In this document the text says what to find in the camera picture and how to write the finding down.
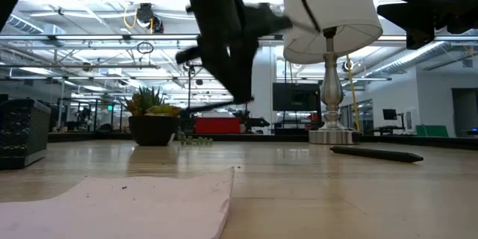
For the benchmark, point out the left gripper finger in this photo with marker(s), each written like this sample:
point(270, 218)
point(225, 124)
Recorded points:
point(246, 78)
point(220, 78)

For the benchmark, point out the black background robot arm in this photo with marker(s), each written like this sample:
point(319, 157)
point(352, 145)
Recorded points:
point(255, 122)

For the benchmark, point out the black mesh desk organizer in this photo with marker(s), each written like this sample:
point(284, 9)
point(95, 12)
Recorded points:
point(24, 134)

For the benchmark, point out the red storage box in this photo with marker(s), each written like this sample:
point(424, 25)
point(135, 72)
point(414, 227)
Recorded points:
point(216, 125)

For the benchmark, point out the black monitor screen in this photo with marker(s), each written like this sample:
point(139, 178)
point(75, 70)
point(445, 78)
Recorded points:
point(295, 97)

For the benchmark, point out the white shade silver lamp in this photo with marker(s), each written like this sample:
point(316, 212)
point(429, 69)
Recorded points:
point(336, 15)

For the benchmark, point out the potted green succulent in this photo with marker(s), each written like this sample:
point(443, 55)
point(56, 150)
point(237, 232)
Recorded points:
point(153, 130)

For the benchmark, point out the small monitor on stand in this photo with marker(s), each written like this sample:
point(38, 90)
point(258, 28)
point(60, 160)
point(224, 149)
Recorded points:
point(390, 114)

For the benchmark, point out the dark grey door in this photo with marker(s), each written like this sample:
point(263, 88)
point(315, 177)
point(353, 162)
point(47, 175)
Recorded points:
point(465, 112)

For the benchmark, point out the green board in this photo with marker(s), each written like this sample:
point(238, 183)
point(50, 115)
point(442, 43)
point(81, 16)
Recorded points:
point(433, 131)

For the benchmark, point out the pink sticky note pad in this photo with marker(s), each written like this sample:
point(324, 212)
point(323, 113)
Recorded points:
point(112, 209)

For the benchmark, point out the black ceiling camera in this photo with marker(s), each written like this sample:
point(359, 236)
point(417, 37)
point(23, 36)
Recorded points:
point(347, 66)

